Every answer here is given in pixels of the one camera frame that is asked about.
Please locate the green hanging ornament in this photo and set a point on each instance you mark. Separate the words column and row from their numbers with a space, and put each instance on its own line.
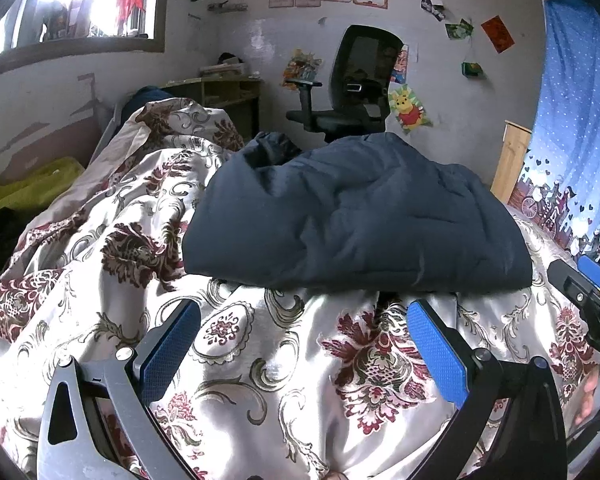
column 472, row 70

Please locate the light wooden board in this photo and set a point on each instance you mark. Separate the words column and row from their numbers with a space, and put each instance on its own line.
column 511, row 160

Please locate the black mesh office chair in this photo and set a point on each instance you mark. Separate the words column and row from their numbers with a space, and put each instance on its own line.
column 365, row 70

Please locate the green wall photo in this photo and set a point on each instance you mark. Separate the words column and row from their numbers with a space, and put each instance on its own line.
column 459, row 29

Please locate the floral satin bedspread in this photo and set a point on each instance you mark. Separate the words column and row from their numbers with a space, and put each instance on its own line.
column 260, row 385

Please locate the dark cloth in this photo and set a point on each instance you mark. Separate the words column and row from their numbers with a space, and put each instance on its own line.
column 2, row 250

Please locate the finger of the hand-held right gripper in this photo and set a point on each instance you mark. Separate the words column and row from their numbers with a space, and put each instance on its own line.
column 570, row 280
column 596, row 271

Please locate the colourful cartoon wall poster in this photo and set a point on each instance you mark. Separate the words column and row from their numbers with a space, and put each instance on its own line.
column 300, row 69

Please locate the wooden corner desk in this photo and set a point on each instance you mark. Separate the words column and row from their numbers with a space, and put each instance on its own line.
column 225, row 90

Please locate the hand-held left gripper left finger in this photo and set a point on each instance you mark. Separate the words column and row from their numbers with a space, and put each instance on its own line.
column 172, row 345

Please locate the clutter on desk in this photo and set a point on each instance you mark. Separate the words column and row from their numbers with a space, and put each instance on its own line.
column 225, row 66

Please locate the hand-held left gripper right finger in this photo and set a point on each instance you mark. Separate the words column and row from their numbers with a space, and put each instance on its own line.
column 437, row 355

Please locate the black and white wall photos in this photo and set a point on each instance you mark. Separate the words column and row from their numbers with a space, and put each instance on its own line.
column 432, row 8

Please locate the person's right hand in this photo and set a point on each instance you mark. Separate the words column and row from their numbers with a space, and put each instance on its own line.
column 589, row 400

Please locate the cartoon poster behind chair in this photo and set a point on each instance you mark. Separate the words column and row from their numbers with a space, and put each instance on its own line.
column 401, row 64

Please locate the dark blue pillow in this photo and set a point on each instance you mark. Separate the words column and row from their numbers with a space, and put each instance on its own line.
column 150, row 100

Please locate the dark navy padded jacket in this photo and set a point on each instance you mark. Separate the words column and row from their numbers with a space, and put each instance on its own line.
column 360, row 220

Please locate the blue dotted curtain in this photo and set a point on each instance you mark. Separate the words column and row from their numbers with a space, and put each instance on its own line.
column 575, row 100

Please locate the red paper wall card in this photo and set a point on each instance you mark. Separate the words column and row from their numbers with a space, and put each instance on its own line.
column 497, row 33

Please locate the window with grey frame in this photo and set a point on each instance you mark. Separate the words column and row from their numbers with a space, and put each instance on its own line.
column 70, row 5

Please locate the yellow-green blanket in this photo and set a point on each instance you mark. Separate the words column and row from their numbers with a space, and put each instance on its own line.
column 30, row 187

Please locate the yellow bear wall sticker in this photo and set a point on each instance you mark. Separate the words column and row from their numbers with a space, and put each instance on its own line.
column 409, row 109

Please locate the grey bed headboard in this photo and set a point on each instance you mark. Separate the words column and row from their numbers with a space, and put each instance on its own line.
column 107, row 130

